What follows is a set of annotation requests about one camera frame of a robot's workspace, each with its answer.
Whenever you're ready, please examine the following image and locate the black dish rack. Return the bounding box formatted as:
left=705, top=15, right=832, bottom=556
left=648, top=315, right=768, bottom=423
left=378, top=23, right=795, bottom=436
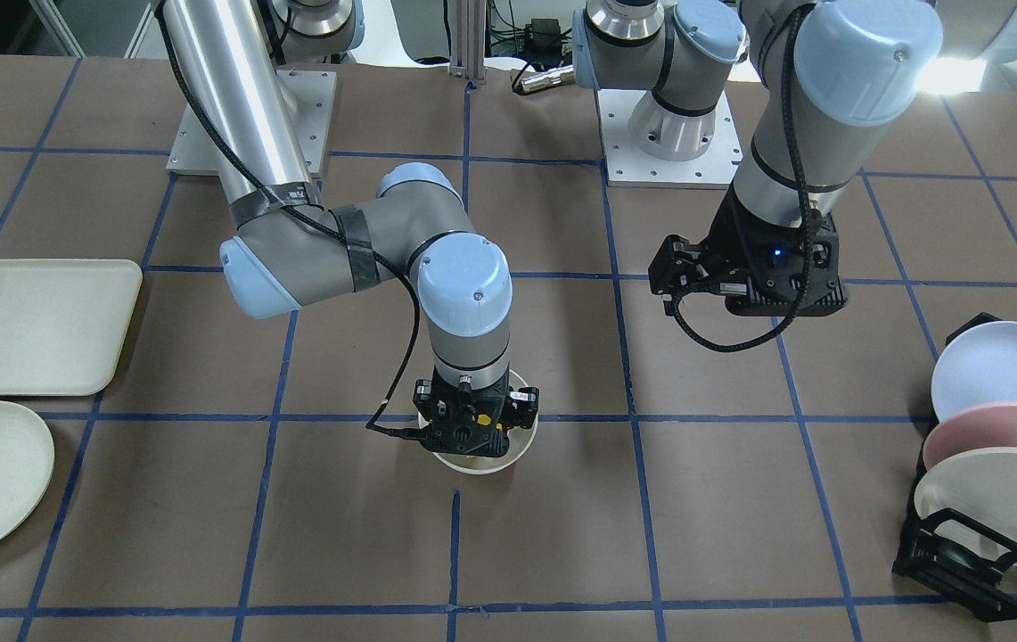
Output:
left=892, top=317, right=1017, bottom=622

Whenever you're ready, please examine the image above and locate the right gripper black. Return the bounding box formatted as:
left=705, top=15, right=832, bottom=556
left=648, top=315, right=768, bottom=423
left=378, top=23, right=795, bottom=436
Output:
left=412, top=374, right=511, bottom=457

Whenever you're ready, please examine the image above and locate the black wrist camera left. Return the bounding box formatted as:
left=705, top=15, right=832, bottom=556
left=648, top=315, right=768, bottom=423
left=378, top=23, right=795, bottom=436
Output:
left=647, top=235, right=726, bottom=316

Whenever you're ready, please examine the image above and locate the cream plate in rack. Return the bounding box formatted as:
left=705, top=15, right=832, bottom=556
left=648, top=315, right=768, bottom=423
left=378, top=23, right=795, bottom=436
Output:
left=913, top=447, right=1017, bottom=569

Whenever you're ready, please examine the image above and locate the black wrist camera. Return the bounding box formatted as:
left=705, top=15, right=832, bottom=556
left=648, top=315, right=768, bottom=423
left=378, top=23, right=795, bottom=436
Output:
left=647, top=235, right=726, bottom=316
left=501, top=386, right=540, bottom=431

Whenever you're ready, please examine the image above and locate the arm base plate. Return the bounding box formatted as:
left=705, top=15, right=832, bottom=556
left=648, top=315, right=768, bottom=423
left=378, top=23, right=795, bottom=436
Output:
left=596, top=89, right=742, bottom=188
left=167, top=70, right=338, bottom=179

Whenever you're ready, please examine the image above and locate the white bowl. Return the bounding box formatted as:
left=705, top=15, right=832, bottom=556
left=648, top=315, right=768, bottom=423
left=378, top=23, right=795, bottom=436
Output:
left=412, top=369, right=540, bottom=475

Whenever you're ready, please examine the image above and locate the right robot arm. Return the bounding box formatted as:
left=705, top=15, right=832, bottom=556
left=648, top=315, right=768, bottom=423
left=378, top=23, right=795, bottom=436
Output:
left=155, top=1, right=539, bottom=458

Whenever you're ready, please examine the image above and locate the aluminium frame post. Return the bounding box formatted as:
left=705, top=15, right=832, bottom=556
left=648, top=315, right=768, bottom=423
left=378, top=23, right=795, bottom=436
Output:
left=444, top=0, right=488, bottom=89

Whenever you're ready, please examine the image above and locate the blue plate in rack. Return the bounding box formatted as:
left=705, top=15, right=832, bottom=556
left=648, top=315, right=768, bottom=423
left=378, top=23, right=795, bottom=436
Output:
left=931, top=320, right=1017, bottom=420

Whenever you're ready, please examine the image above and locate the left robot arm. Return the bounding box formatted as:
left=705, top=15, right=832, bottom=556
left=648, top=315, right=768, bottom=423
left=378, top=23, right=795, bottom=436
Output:
left=572, top=1, right=1017, bottom=317

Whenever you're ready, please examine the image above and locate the pink plate in rack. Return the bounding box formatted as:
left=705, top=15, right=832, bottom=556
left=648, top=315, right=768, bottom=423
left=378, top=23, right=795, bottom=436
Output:
left=921, top=401, right=1017, bottom=468

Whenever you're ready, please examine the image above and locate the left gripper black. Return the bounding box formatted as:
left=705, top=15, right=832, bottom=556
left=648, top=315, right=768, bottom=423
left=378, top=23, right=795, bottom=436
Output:
left=704, top=190, right=848, bottom=317

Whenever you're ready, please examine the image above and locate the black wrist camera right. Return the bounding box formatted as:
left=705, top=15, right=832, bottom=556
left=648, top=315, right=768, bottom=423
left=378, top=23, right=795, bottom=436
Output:
left=501, top=386, right=540, bottom=431

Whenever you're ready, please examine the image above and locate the cream rectangular tray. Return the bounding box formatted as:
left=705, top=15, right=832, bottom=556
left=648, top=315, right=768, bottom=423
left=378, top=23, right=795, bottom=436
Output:
left=0, top=259, right=143, bottom=397

